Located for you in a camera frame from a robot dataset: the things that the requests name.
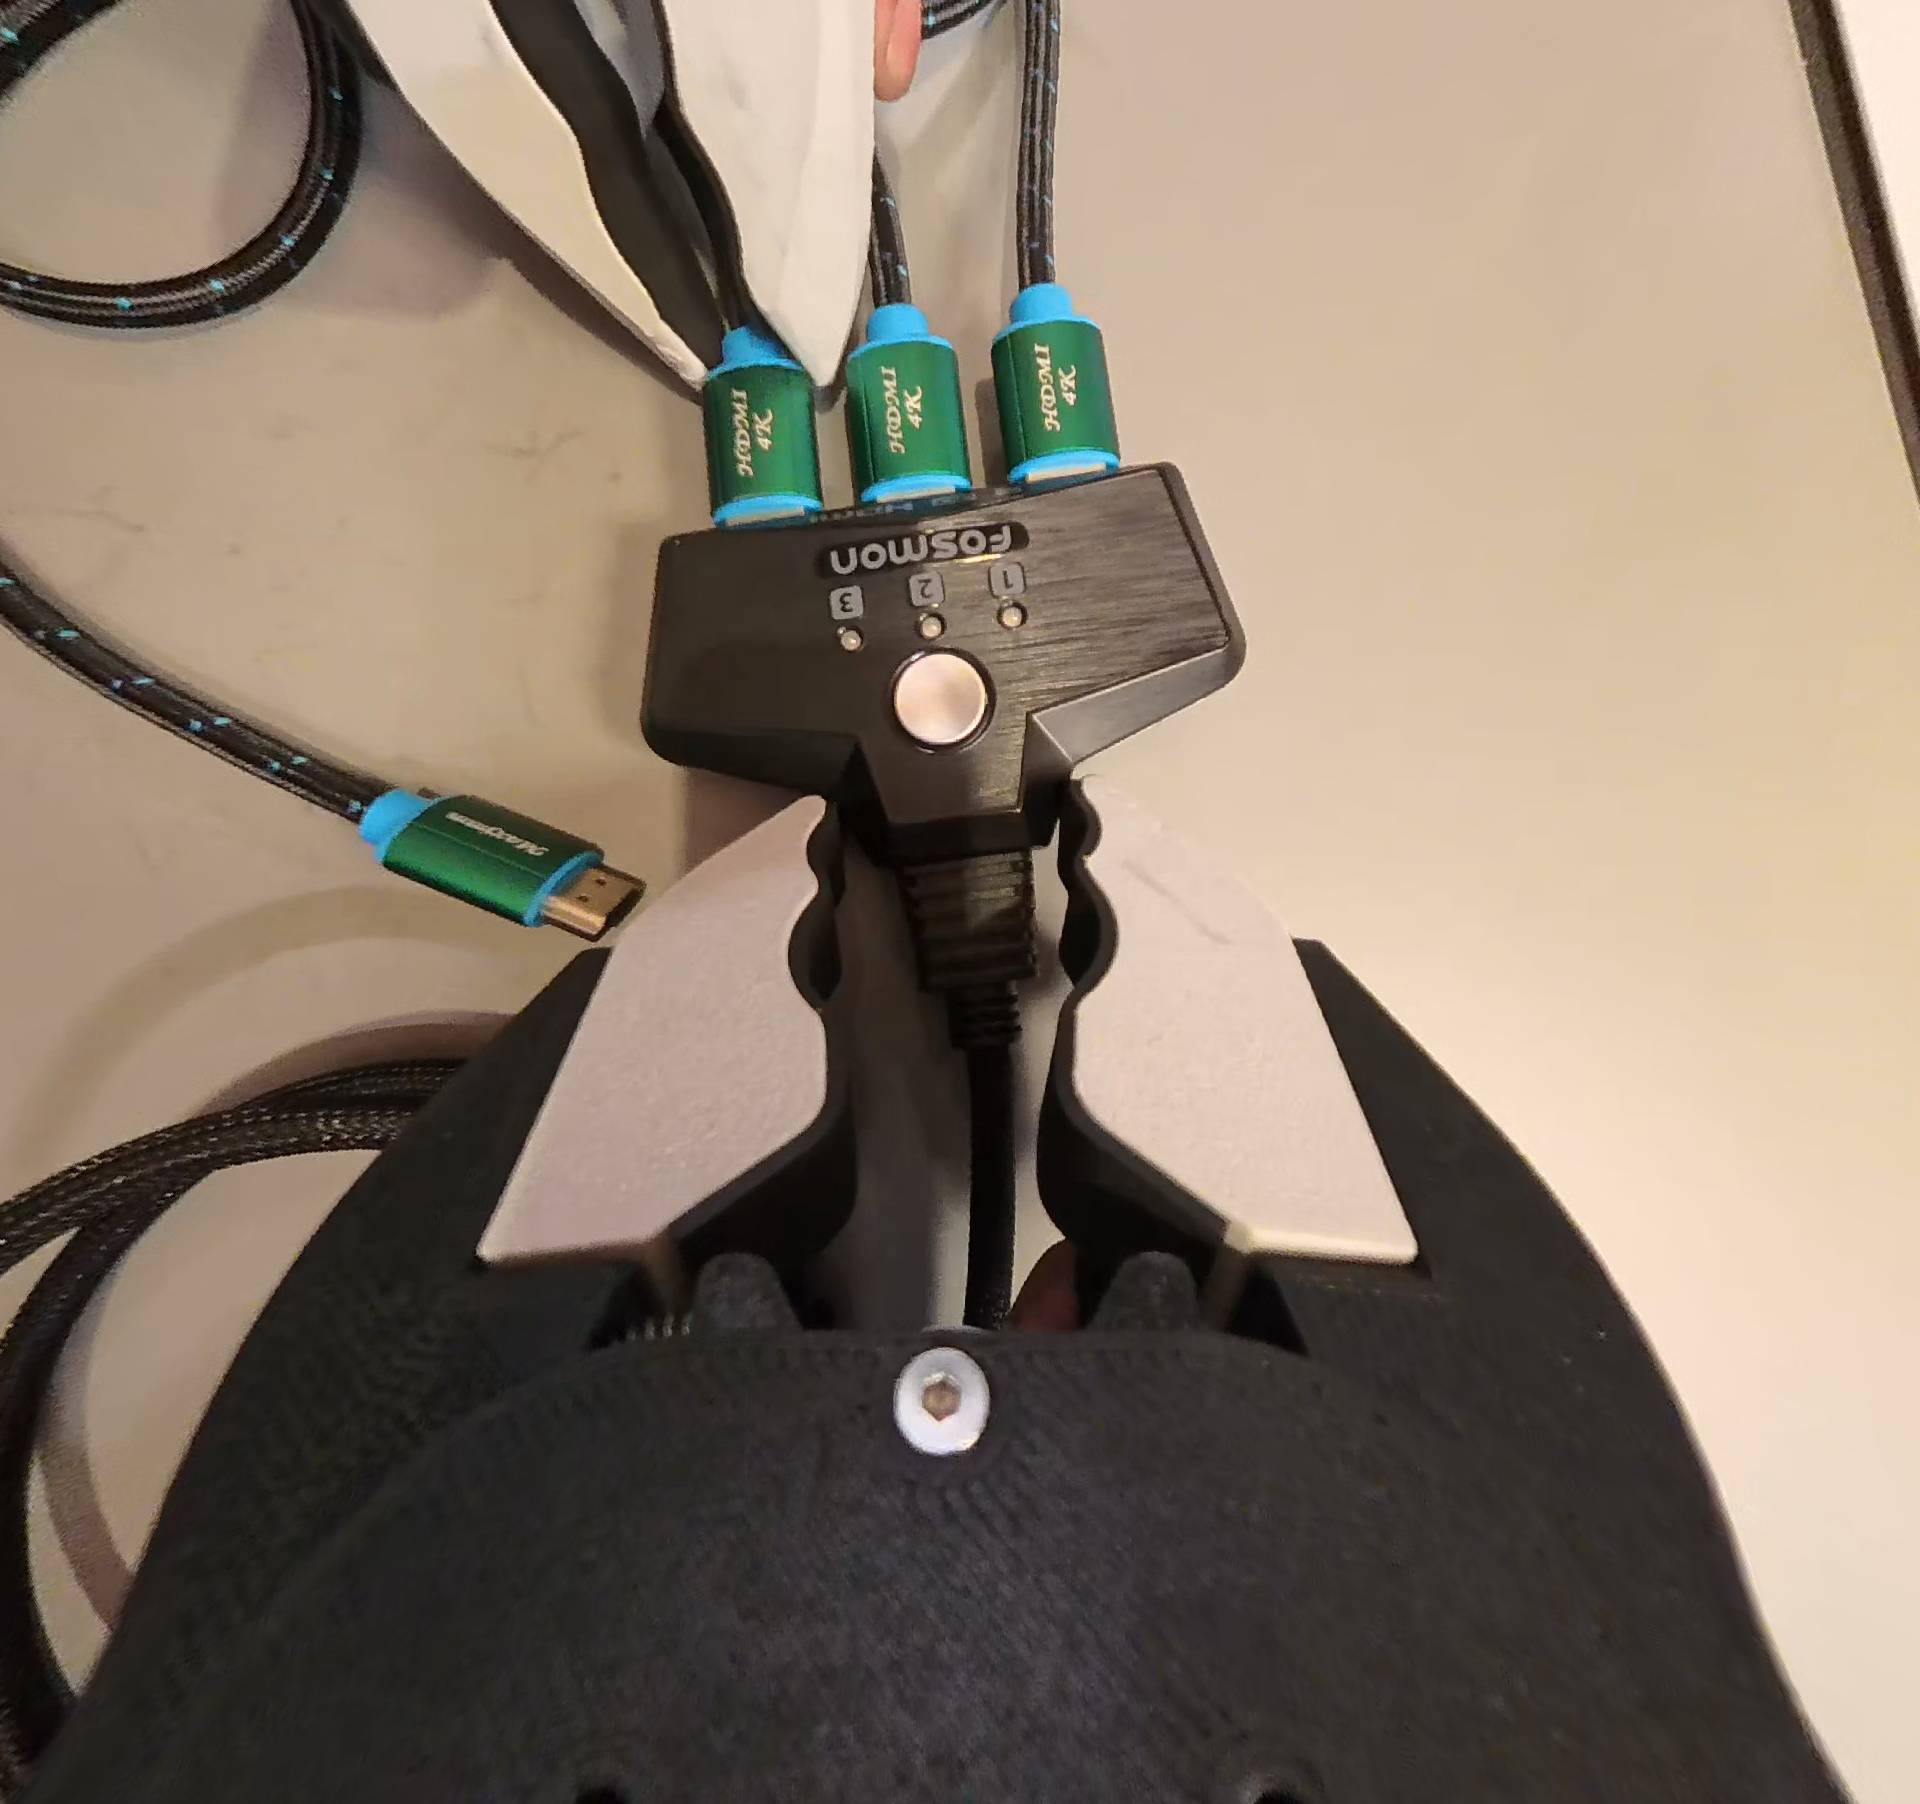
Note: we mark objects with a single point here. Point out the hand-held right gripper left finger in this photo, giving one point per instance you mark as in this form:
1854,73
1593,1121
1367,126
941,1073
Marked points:
660,1084

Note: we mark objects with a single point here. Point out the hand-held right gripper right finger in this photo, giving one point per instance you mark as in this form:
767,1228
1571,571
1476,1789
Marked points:
1230,1084

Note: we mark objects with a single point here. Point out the grey adapter block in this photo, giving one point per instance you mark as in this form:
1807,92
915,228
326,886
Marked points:
1080,589

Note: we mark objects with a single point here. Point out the person's right hand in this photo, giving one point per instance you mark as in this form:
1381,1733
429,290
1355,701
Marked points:
1059,1293

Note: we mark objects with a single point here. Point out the black tape strip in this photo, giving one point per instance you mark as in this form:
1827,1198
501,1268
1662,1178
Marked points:
1868,183

